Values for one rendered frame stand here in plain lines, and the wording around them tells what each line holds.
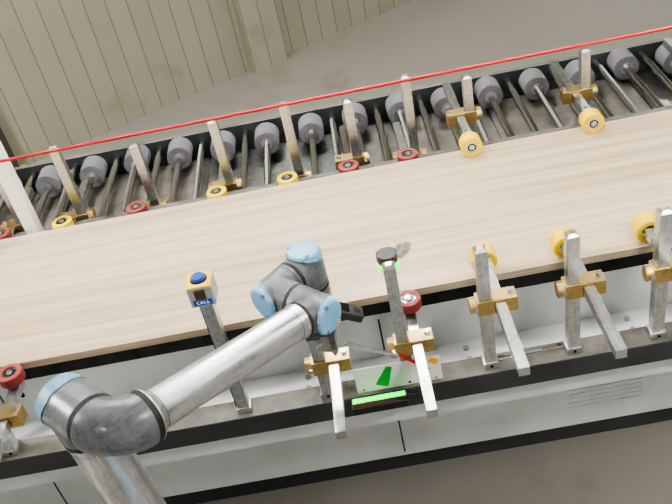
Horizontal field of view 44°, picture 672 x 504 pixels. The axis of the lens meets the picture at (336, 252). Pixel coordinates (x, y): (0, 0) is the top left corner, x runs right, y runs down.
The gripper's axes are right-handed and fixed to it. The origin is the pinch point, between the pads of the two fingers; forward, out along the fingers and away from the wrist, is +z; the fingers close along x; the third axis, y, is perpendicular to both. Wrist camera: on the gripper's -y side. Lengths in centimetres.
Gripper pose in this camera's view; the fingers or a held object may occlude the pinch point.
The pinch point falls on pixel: (337, 350)
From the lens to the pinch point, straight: 229.5
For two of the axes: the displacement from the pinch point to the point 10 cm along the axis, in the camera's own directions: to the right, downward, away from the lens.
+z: 1.8, 7.8, 6.0
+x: 0.7, 5.9, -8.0
